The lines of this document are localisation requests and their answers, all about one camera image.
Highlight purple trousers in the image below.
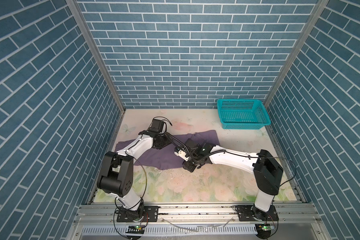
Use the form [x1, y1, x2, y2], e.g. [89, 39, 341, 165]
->
[113, 129, 221, 171]

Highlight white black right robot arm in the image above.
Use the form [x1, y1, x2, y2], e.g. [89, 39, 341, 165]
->
[174, 139, 284, 221]

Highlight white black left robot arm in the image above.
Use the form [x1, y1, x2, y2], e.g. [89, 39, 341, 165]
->
[97, 131, 171, 222]

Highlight teal plastic basket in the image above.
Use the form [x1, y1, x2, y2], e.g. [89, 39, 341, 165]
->
[217, 99, 271, 130]

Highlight black corrugated right cable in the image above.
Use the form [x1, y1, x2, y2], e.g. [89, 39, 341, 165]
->
[164, 132, 217, 161]

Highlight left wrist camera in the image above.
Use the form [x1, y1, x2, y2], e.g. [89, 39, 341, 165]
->
[148, 119, 167, 134]

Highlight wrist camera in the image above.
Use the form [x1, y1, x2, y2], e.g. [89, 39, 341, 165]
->
[148, 119, 167, 134]
[174, 147, 190, 162]

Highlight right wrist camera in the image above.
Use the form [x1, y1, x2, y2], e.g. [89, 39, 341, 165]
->
[174, 147, 190, 162]

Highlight white slotted cable duct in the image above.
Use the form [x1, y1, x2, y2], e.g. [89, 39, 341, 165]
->
[82, 224, 258, 237]

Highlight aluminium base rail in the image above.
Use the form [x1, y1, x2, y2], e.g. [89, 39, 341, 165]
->
[74, 202, 322, 226]

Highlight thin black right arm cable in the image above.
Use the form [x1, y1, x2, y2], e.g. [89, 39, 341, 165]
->
[227, 149, 297, 188]

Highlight left aluminium corner post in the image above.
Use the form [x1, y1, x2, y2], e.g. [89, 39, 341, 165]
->
[66, 0, 126, 114]

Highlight aluminium corner post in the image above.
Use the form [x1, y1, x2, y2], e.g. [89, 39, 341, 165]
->
[263, 0, 329, 109]
[66, 0, 126, 114]

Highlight right aluminium corner post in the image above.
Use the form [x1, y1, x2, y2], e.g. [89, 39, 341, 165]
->
[263, 0, 329, 109]

